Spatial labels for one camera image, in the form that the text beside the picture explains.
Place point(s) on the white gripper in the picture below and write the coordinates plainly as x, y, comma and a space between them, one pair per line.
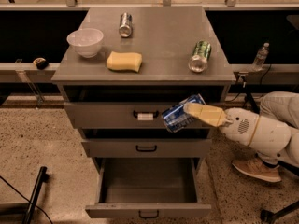
239, 127

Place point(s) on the blue pepsi can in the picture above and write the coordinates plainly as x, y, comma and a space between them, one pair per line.
175, 118

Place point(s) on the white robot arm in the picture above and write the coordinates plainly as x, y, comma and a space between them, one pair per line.
271, 137

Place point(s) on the green can lying down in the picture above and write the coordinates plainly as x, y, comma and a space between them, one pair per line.
200, 56

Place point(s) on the grey drawer cabinet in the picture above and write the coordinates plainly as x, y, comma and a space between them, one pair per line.
165, 37

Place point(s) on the grey bottom drawer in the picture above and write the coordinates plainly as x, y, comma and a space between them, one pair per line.
147, 188

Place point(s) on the grey drawer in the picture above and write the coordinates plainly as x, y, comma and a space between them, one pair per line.
146, 148
115, 115
147, 188

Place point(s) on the grey middle drawer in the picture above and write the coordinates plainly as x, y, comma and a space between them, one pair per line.
146, 148

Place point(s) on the silver can lying down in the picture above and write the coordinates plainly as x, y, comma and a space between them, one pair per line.
125, 28

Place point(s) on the grey top drawer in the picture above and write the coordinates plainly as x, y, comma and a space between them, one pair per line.
115, 115

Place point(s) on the tan sneaker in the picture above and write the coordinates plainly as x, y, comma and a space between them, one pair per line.
257, 169

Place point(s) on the person leg beige trousers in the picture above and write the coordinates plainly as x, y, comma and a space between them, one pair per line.
281, 105

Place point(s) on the clear plastic water bottle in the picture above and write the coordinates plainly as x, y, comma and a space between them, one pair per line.
260, 57

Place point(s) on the yellow sponge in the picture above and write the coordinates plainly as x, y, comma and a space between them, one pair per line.
124, 61

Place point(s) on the white bowl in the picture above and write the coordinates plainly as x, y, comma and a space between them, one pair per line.
86, 42

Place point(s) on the black yellow tape measure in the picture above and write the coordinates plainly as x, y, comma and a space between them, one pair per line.
40, 63

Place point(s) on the black stand leg left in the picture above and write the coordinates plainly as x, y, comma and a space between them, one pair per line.
40, 180

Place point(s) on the black power adapter with cable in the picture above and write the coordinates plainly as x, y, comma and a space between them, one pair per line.
241, 74

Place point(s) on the white label on handle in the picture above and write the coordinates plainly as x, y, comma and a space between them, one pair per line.
145, 116

